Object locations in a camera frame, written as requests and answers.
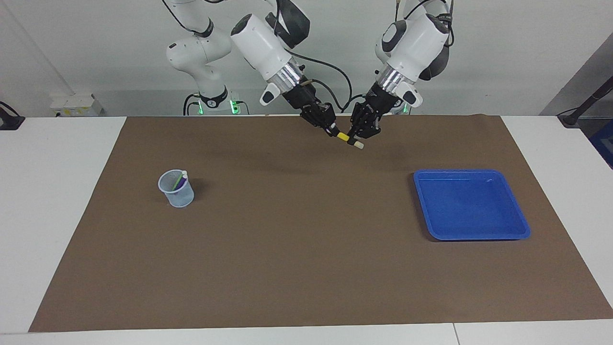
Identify black left base cable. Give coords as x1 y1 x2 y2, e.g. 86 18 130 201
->
341 93 367 114

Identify black stand pole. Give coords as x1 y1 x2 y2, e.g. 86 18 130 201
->
558 77 613 129

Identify black clamp base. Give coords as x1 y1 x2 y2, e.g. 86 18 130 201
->
0 101 25 131

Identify white power strip box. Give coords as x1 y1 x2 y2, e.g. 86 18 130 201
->
50 93 104 118

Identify translucent plastic cup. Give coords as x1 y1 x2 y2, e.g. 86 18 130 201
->
158 169 195 208

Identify black right base cable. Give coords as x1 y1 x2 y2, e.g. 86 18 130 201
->
183 92 204 116

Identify blue crate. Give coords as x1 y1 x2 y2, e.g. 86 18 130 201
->
589 120 613 169

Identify yellow highlighter pen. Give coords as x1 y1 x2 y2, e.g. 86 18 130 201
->
336 132 364 150

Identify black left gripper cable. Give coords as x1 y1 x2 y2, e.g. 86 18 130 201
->
395 0 454 48

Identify blue plastic tray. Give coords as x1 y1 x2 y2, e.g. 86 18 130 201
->
413 169 531 241

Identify brown table mat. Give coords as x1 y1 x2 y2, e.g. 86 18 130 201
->
29 114 613 333

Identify black base cable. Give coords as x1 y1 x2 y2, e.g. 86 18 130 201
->
341 93 367 114
183 92 204 116

